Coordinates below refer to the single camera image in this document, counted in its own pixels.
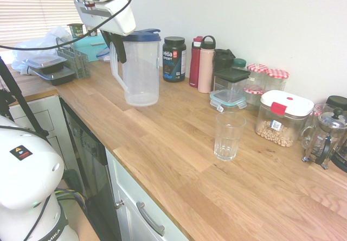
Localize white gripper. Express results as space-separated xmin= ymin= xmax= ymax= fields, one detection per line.
xmin=73 ymin=0 xmax=137 ymax=64

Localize translucent plastic pitcher blue lid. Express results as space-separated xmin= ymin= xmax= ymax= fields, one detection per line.
xmin=109 ymin=28 xmax=162 ymax=107

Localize red water bottle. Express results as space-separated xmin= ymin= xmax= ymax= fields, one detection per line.
xmin=189 ymin=35 xmax=204 ymax=88

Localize pink water bottle black cap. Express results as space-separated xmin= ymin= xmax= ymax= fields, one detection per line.
xmin=197 ymin=35 xmax=217 ymax=94

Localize clear zip bag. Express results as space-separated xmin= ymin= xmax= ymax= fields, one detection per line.
xmin=97 ymin=47 xmax=112 ymax=62

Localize teal bread box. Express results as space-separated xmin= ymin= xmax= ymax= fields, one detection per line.
xmin=71 ymin=31 xmax=112 ymax=63

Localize green paper cup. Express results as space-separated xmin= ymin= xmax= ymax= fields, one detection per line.
xmin=66 ymin=23 xmax=83 ymax=39

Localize grey cutlery basket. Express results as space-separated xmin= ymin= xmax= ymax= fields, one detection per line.
xmin=55 ymin=36 xmax=91 ymax=80

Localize white plastic bag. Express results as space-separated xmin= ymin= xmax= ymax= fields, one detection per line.
xmin=11 ymin=26 xmax=74 ymax=75

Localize black Vega protein tub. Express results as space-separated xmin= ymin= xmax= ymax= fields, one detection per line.
xmin=162 ymin=36 xmax=188 ymax=83

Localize black meal container clear lid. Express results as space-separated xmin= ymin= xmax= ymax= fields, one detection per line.
xmin=22 ymin=55 xmax=67 ymax=75
xmin=31 ymin=67 xmax=77 ymax=87

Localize beige window blinds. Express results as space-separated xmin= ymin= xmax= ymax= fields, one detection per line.
xmin=0 ymin=0 xmax=83 ymax=52

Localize white panelled cabinet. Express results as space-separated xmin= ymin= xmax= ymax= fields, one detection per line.
xmin=7 ymin=94 xmax=80 ymax=183

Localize black shaker bottle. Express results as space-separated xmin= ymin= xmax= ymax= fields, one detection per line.
xmin=214 ymin=48 xmax=236 ymax=74

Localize clear canister black square lid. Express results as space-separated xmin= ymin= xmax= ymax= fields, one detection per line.
xmin=213 ymin=67 xmax=252 ymax=98

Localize glass food container teal lid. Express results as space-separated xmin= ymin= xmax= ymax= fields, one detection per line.
xmin=209 ymin=88 xmax=248 ymax=112

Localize jar with green lid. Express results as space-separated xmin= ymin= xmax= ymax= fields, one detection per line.
xmin=231 ymin=58 xmax=248 ymax=72

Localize black dishwasher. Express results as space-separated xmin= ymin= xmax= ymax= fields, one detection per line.
xmin=59 ymin=97 xmax=123 ymax=241

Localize dark green clamp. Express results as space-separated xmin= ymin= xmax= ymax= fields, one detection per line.
xmin=63 ymin=168 xmax=85 ymax=199

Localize tall jar red checkered lid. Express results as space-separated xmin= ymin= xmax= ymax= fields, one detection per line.
xmin=246 ymin=62 xmax=269 ymax=92
xmin=265 ymin=68 xmax=291 ymax=93

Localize clear drinking glass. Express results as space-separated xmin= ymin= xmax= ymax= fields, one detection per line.
xmin=214 ymin=111 xmax=247 ymax=162

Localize small jar red checkered lid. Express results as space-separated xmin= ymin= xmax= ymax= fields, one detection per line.
xmin=243 ymin=85 xmax=265 ymax=111

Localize white cabinet drawer front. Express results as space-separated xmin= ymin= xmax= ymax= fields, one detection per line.
xmin=105 ymin=148 xmax=191 ymax=241

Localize cereal container white red lid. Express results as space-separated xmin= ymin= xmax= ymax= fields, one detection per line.
xmin=254 ymin=90 xmax=316 ymax=148

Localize clear glass mug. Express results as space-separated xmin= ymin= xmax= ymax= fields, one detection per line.
xmin=300 ymin=103 xmax=337 ymax=150

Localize glass French press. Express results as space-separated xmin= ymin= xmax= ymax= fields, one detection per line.
xmin=301 ymin=107 xmax=347 ymax=170

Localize black camera stand pole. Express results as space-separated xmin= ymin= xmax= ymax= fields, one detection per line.
xmin=0 ymin=55 xmax=50 ymax=138

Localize coloured wire bundle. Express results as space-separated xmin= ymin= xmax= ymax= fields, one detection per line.
xmin=55 ymin=187 xmax=88 ymax=212

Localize metal bar drawer handle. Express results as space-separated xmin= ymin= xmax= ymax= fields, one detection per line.
xmin=136 ymin=201 xmax=166 ymax=237

